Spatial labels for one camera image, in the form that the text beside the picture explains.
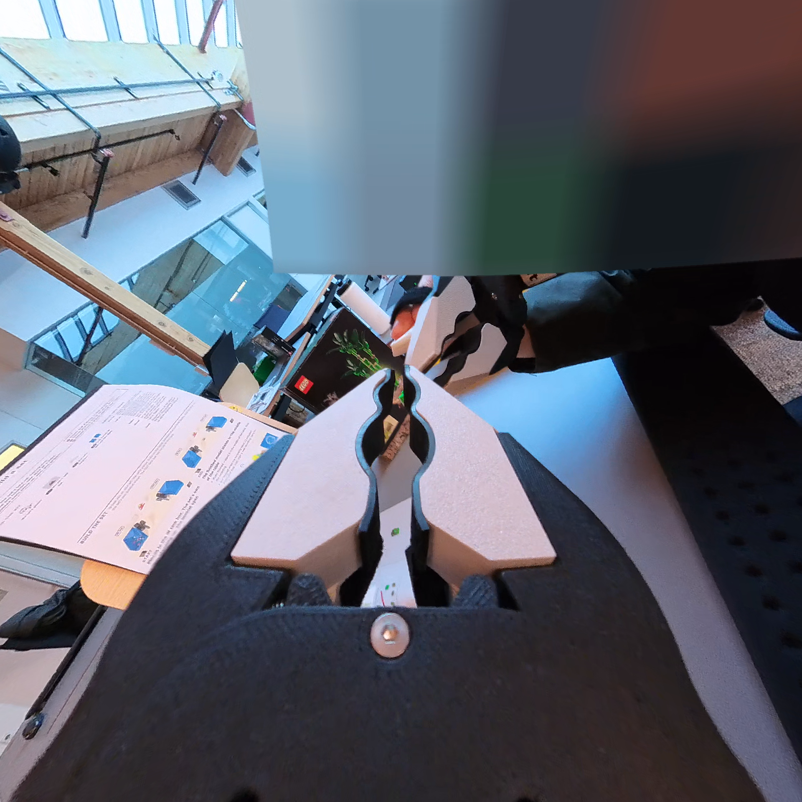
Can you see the grey desk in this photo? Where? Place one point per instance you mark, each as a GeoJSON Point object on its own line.
{"type": "Point", "coordinates": [564, 407]}

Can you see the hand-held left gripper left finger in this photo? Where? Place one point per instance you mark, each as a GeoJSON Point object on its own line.
{"type": "Point", "coordinates": [301, 501]}

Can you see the black perforated mat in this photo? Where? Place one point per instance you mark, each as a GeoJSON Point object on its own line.
{"type": "Point", "coordinates": [720, 501]}

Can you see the black bamboo set box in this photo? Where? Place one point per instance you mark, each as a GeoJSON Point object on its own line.
{"type": "Point", "coordinates": [332, 369]}

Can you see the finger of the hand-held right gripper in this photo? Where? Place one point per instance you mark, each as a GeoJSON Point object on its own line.
{"type": "Point", "coordinates": [429, 338]}
{"type": "Point", "coordinates": [501, 348]}

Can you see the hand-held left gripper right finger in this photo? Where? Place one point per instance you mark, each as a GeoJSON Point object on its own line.
{"type": "Point", "coordinates": [482, 501]}

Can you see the paper towel roll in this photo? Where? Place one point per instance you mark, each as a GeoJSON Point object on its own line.
{"type": "Point", "coordinates": [366, 307]}

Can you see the person's right hand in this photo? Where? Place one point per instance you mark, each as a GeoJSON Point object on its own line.
{"type": "Point", "coordinates": [406, 319]}

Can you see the person's right forearm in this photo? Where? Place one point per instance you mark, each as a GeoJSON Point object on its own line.
{"type": "Point", "coordinates": [595, 319]}

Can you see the printed instruction sheet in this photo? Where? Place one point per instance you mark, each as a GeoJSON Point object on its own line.
{"type": "Point", "coordinates": [125, 463]}

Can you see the black cloth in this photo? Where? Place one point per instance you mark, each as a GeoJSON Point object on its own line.
{"type": "Point", "coordinates": [44, 617]}

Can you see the wooden beam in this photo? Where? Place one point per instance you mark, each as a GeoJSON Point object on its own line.
{"type": "Point", "coordinates": [94, 282]}

